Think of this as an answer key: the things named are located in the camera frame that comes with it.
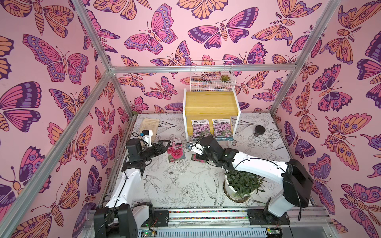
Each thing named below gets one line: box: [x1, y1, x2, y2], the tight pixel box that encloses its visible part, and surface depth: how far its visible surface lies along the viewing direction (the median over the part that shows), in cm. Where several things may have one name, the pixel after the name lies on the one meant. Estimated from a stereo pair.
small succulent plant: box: [219, 74, 231, 81], surface depth 95 cm
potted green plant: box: [222, 169, 268, 203], surface depth 70 cm
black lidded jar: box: [253, 124, 266, 138], surface depth 106 cm
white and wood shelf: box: [182, 88, 242, 147], surface depth 81 cm
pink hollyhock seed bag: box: [167, 137, 187, 163], surface depth 100 cm
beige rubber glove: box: [139, 118, 160, 143], surface depth 116 cm
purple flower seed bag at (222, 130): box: [211, 118, 234, 142], surface depth 90 cm
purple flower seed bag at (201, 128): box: [191, 119, 211, 142], surface depth 92 cm
